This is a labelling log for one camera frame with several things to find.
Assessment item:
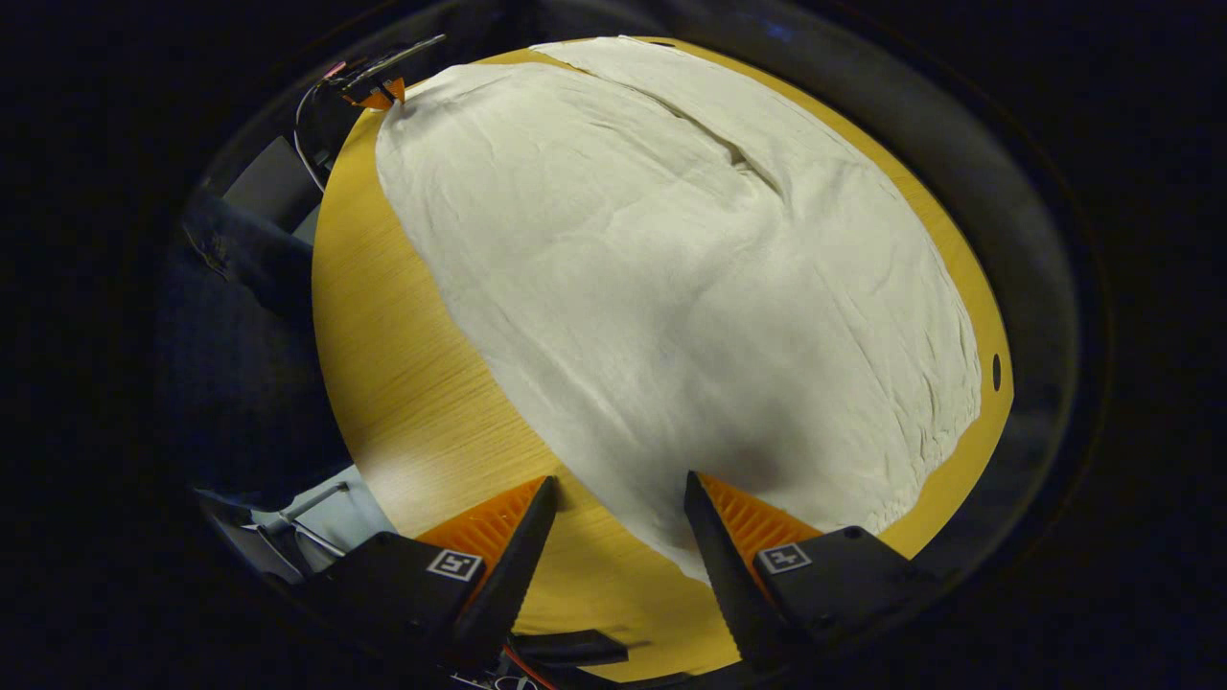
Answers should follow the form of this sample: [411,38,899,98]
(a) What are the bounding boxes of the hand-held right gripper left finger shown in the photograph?
[288,476,559,672]

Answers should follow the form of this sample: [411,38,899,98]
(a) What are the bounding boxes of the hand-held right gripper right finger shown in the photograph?
[683,471,945,672]

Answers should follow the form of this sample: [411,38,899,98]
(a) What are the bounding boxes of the white jeans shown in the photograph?
[374,35,984,586]

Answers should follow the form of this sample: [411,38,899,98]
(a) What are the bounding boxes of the grey board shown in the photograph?
[222,134,325,234]

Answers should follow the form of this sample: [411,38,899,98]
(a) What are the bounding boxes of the person's dark trousers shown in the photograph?
[158,192,358,511]

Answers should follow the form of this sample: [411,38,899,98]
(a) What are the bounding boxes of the thin gripper cable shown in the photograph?
[293,82,333,195]

